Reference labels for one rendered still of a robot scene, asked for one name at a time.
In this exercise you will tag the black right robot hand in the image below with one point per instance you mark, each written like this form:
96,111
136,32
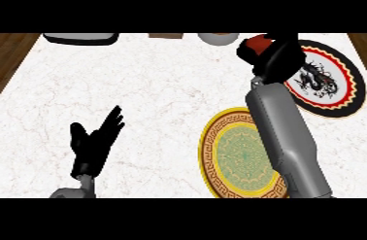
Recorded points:
279,61

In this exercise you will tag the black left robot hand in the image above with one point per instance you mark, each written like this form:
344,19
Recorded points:
93,146

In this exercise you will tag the red bell pepper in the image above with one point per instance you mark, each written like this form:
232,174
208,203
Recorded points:
260,44

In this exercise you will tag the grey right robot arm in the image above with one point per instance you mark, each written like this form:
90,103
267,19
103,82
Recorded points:
286,143

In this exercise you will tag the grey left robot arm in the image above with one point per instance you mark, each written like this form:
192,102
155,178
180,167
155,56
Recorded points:
77,189

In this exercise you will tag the black red dragon plate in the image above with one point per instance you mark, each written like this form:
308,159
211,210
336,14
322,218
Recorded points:
329,80

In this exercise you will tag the yellow green patterned plate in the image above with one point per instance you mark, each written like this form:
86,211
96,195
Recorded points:
241,154

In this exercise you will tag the grey round bowl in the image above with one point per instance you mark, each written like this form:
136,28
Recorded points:
218,38

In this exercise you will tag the brown wooden block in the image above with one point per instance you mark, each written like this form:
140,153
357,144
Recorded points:
165,35

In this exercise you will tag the black rimmed grey tray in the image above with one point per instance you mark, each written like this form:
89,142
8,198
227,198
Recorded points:
81,38

